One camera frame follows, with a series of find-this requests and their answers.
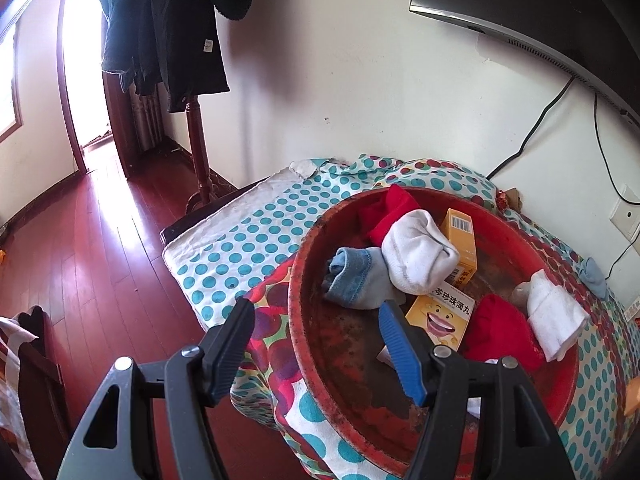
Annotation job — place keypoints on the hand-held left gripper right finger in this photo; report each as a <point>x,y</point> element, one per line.
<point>402,352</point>

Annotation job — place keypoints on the beige sock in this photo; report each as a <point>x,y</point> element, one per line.
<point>555,315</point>

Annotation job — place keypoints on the wooden chair with cushion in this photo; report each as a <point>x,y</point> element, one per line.
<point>35,390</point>

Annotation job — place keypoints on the yellow box with smiling face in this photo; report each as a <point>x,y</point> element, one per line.
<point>445,317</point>

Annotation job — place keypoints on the white knitted sock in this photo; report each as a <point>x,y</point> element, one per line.
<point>417,255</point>

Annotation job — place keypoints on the polka dot tablecloth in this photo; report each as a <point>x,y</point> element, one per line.
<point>240,240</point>

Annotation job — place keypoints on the window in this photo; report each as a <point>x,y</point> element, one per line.
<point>7,85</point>

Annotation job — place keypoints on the small red wrapper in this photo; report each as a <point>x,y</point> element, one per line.
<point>504,199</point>

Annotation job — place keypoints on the small grey sock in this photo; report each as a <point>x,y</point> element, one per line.
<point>521,294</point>

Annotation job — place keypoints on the wooden coat rack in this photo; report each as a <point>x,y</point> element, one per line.
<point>196,150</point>

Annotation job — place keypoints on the white radiator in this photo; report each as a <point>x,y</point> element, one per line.
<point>147,120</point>

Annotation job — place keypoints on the red plastic basin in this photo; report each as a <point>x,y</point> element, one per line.
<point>360,365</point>

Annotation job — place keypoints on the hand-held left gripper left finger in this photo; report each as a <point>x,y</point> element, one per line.
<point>232,345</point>

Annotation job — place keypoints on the light blue sock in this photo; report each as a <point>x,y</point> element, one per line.
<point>594,275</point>

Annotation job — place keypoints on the white wall socket plate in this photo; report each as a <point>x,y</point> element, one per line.
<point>626,212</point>

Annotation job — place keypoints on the orange rubber pig toy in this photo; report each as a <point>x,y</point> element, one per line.
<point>633,408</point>

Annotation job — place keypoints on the dark hanging coats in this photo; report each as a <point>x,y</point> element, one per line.
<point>165,35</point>

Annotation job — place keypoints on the blue and grey sock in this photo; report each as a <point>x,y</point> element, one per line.
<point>350,275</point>

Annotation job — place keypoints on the yellow and white carton box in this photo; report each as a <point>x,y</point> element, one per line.
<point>462,245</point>

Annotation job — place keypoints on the red sock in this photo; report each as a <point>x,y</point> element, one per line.
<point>500,332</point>
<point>385,212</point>

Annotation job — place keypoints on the brown wooden door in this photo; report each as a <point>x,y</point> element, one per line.
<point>120,125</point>

